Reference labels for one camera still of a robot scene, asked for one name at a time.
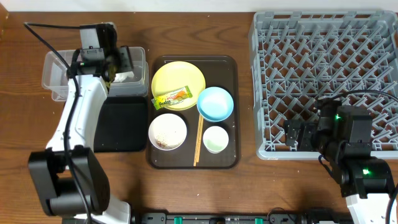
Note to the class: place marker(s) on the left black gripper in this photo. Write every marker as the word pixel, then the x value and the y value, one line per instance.
pixel 123 59

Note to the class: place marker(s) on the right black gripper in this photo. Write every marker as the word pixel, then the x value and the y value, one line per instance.
pixel 292 134

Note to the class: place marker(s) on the green snack wrapper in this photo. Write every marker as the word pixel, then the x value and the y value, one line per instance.
pixel 172 98

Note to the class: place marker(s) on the pink bowl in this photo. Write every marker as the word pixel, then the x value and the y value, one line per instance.
pixel 168 123

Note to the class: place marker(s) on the white cup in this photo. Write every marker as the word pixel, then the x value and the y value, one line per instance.
pixel 215 139

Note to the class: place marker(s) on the white napkin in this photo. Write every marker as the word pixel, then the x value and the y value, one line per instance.
pixel 124 77

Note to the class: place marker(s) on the pile of rice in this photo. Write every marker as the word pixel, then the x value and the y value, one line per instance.
pixel 166 140

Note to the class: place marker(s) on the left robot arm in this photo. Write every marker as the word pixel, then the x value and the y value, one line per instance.
pixel 67 176

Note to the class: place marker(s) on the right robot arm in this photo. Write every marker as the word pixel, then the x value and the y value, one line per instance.
pixel 365 181

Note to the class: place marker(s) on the grey dishwasher rack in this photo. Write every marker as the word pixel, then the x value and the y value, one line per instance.
pixel 298 57

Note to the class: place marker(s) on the yellow plate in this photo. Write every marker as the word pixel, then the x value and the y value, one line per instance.
pixel 175 75

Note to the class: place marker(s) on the black tray bin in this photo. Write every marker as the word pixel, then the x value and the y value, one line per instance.
pixel 122 125

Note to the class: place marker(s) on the clear plastic bin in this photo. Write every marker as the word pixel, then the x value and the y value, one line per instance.
pixel 54 77

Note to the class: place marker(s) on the light blue bowl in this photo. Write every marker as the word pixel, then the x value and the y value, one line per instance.
pixel 215 104

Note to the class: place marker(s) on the dark brown serving tray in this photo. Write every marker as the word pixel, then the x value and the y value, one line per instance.
pixel 194 121

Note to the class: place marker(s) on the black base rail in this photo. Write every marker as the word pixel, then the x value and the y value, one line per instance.
pixel 276 215

